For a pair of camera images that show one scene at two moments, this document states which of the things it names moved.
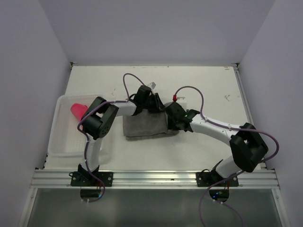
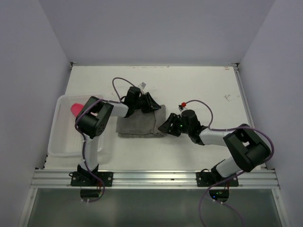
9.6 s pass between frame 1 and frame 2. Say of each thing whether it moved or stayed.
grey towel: moved
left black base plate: stayed
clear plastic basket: stayed
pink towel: stayed
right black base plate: stayed
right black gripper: moved
